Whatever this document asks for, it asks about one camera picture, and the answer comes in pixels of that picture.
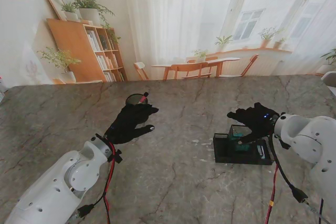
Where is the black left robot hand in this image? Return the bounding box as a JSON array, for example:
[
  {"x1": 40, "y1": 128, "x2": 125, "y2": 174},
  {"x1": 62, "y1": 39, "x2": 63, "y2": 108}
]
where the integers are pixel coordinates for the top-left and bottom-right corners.
[{"x1": 104, "y1": 103, "x2": 160, "y2": 145}]

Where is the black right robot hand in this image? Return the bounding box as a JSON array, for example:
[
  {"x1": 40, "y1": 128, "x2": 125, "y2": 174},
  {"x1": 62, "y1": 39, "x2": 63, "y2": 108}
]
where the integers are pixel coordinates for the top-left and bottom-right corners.
[{"x1": 227, "y1": 102, "x2": 280, "y2": 145}]

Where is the black mesh pen cup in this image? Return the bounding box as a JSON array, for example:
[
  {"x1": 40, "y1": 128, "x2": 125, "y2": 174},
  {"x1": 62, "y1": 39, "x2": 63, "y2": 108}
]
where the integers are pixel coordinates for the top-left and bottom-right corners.
[{"x1": 125, "y1": 93, "x2": 149, "y2": 125}]

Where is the black mesh desk organizer tray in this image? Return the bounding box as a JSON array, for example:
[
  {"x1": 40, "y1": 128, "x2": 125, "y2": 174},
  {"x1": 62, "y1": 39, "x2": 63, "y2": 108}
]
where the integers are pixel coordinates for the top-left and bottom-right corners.
[{"x1": 213, "y1": 124, "x2": 274, "y2": 166}]

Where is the white rounded chair back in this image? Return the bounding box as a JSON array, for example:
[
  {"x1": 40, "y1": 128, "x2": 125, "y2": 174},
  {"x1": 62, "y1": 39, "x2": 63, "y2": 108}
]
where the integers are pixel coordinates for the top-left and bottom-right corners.
[{"x1": 320, "y1": 71, "x2": 336, "y2": 88}]

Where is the printed room scene backdrop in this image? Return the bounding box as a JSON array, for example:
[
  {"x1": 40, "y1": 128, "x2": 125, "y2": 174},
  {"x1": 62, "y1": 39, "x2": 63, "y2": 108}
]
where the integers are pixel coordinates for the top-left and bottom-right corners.
[{"x1": 0, "y1": 0, "x2": 336, "y2": 87}]

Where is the clear bottle with red cap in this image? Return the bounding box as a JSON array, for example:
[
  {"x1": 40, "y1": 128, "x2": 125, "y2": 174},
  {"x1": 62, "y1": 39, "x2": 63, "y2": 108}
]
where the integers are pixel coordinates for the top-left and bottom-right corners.
[{"x1": 0, "y1": 76, "x2": 8, "y2": 104}]

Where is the red and black right arm cable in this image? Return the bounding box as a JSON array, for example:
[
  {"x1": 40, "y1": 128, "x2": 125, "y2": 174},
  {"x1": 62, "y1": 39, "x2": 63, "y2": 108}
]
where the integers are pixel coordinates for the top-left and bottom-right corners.
[{"x1": 264, "y1": 134, "x2": 328, "y2": 224}]

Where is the red and black arm cable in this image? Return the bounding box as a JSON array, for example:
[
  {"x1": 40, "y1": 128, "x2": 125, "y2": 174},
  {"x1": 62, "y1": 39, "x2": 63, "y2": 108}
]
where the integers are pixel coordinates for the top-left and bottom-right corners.
[
  {"x1": 76, "y1": 142, "x2": 123, "y2": 224},
  {"x1": 264, "y1": 134, "x2": 328, "y2": 224}
]

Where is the red and black left arm cable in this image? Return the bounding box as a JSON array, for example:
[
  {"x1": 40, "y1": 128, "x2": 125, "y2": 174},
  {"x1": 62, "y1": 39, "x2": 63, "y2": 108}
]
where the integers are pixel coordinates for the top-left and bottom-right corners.
[{"x1": 76, "y1": 142, "x2": 123, "y2": 224}]

